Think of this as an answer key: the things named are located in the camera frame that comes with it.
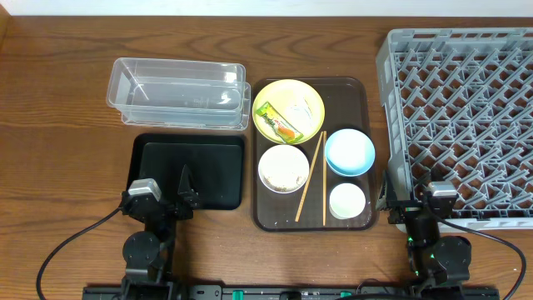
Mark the brown serving tray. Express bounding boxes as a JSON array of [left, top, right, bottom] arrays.
[[252, 77, 378, 232]]

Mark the grey dishwasher rack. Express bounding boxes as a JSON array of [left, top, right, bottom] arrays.
[[376, 27, 532, 233]]

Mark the clear plastic waste bin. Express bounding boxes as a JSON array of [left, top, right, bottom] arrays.
[[107, 57, 252, 131]]

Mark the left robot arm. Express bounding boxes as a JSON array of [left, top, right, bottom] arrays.
[[118, 166, 201, 300]]

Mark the white rice bowl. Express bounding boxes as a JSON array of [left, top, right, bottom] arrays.
[[257, 145, 310, 193]]

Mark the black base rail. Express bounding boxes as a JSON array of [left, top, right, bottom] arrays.
[[81, 283, 501, 300]]

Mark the leftover rice pile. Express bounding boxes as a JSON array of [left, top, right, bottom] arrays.
[[265, 173, 306, 193]]

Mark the green orange snack wrapper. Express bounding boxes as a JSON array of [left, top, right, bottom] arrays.
[[256, 102, 303, 143]]

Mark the black waste tray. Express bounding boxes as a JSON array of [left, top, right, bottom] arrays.
[[127, 133, 245, 210]]

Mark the yellow plate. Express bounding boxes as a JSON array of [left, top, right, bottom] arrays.
[[252, 79, 326, 144]]

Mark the small white cup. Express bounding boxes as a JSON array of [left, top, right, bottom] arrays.
[[329, 183, 366, 220]]

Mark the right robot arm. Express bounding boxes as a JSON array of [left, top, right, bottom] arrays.
[[376, 171, 471, 299]]

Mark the light blue bowl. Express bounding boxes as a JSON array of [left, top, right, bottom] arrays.
[[325, 128, 376, 177]]

